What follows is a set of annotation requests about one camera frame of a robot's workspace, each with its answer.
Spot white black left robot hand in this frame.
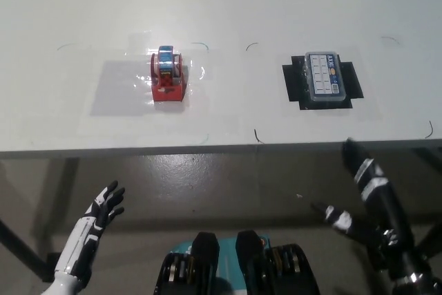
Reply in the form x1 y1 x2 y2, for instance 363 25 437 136
54 180 126 283

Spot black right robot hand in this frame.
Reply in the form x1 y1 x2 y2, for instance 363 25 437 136
309 137 414 241

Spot clear plastic screw box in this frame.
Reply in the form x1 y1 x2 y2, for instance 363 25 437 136
303 50 347 102

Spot black tape patch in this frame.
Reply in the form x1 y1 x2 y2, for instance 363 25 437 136
281 53 365 111

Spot red tape dispenser with roll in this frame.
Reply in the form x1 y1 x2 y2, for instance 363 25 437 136
148 45 186 103

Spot black table foot bar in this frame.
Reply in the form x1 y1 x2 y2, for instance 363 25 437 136
0 218 50 282

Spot clear plastic film sheet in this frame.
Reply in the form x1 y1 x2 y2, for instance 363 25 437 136
89 32 210 118

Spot black teal robot torso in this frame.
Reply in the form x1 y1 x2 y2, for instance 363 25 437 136
153 229 320 295

